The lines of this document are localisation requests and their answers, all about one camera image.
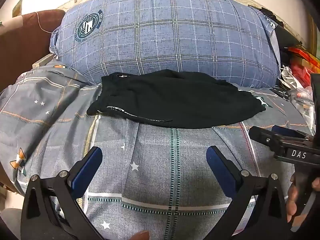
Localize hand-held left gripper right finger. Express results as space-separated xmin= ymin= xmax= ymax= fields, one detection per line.
xmin=205 ymin=145 xmax=295 ymax=240

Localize red plastic bag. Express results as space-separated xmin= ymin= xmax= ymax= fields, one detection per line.
xmin=287 ymin=46 xmax=320 ymax=80

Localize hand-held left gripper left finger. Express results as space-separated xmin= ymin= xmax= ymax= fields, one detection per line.
xmin=20 ymin=146 xmax=105 ymax=240

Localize white plastic bag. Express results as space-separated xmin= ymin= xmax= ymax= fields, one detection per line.
xmin=280 ymin=65 xmax=313 ymax=90

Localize grey printed bedsheet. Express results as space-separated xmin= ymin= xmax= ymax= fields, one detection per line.
xmin=0 ymin=57 xmax=315 ymax=240

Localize clear plastic bag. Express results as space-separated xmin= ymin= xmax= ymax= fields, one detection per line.
xmin=287 ymin=87 xmax=316 ymax=130

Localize brown headboard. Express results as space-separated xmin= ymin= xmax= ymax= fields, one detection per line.
xmin=0 ymin=9 xmax=66 ymax=85

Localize person's right hand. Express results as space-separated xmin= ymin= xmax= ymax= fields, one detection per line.
xmin=286 ymin=174 xmax=320 ymax=224

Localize black pants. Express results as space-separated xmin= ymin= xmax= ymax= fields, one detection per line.
xmin=86 ymin=69 xmax=266 ymax=128

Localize blue plaid pillow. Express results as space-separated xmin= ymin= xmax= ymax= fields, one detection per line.
xmin=49 ymin=0 xmax=280 ymax=88

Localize person's left hand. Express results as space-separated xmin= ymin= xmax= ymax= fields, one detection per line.
xmin=132 ymin=231 xmax=150 ymax=240

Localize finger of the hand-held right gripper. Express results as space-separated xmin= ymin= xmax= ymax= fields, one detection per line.
xmin=271 ymin=125 xmax=313 ymax=141
xmin=249 ymin=126 xmax=285 ymax=153

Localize thin beige string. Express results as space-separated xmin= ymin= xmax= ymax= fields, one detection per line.
xmin=36 ymin=12 xmax=54 ymax=33

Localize dark cloth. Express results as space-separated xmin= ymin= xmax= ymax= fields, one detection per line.
xmin=249 ymin=4 xmax=284 ymax=28

